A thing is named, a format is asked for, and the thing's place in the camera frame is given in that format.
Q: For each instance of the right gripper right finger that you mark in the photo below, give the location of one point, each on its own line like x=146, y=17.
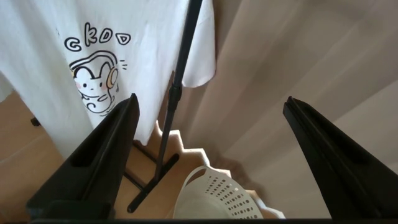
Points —
x=342, y=174

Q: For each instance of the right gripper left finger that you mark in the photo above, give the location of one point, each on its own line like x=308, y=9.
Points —
x=93, y=174

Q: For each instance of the white printed t-shirt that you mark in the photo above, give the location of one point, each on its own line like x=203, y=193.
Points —
x=37, y=77

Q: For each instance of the white laundry basket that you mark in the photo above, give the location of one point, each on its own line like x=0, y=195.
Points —
x=199, y=202

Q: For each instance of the black clothes rack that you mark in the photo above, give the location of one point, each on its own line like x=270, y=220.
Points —
x=185, y=46

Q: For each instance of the beige curtain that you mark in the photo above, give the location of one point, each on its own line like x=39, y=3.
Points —
x=295, y=46

